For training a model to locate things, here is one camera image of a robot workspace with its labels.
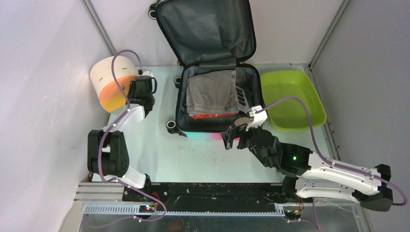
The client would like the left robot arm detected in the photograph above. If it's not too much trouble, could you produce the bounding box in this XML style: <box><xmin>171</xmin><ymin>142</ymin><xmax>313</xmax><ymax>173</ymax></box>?
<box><xmin>87</xmin><ymin>75</ymin><xmax>158</xmax><ymax>201</ymax></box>

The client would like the cream orange cylindrical container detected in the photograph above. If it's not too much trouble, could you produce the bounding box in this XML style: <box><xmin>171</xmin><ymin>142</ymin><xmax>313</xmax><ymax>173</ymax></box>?
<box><xmin>89</xmin><ymin>56</ymin><xmax>139</xmax><ymax>113</ymax></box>

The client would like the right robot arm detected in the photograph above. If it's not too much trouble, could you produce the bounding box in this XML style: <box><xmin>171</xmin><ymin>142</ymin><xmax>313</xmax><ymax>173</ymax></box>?
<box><xmin>221</xmin><ymin>125</ymin><xmax>393</xmax><ymax>212</ymax></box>

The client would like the grey folded garment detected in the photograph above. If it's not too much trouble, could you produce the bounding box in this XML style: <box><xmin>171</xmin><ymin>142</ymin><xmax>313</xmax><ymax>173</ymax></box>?
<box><xmin>186</xmin><ymin>70</ymin><xmax>239</xmax><ymax>115</ymax></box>

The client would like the brown round disc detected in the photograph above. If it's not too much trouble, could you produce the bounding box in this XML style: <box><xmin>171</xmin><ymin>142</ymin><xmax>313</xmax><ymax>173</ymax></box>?
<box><xmin>234</xmin><ymin>117</ymin><xmax>251</xmax><ymax>126</ymax></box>

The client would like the grey cable duct strip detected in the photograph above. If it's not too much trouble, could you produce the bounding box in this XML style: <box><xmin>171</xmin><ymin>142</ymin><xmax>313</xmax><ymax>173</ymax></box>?
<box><xmin>82</xmin><ymin>203</ymin><xmax>285</xmax><ymax>217</ymax></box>

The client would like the lime green plastic tray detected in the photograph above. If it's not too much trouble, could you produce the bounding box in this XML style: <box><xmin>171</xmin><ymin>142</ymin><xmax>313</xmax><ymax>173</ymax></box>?
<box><xmin>260</xmin><ymin>70</ymin><xmax>327</xmax><ymax>132</ymax></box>

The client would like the pink teal cartoon suitcase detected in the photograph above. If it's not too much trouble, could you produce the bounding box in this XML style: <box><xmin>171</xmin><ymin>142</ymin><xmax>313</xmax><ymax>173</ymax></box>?
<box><xmin>148</xmin><ymin>0</ymin><xmax>263</xmax><ymax>140</ymax></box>

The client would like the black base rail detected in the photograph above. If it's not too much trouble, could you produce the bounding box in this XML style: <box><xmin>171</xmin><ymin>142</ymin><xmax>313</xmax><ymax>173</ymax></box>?
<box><xmin>122</xmin><ymin>182</ymin><xmax>313</xmax><ymax>214</ymax></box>

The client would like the orange red flat item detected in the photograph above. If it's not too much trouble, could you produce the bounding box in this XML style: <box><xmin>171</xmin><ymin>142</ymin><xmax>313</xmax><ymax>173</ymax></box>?
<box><xmin>190</xmin><ymin>112</ymin><xmax>239</xmax><ymax>120</ymax></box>

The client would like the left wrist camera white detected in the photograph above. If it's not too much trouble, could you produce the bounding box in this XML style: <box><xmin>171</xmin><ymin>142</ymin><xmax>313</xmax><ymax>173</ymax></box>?
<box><xmin>137</xmin><ymin>69</ymin><xmax>154</xmax><ymax>79</ymax></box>

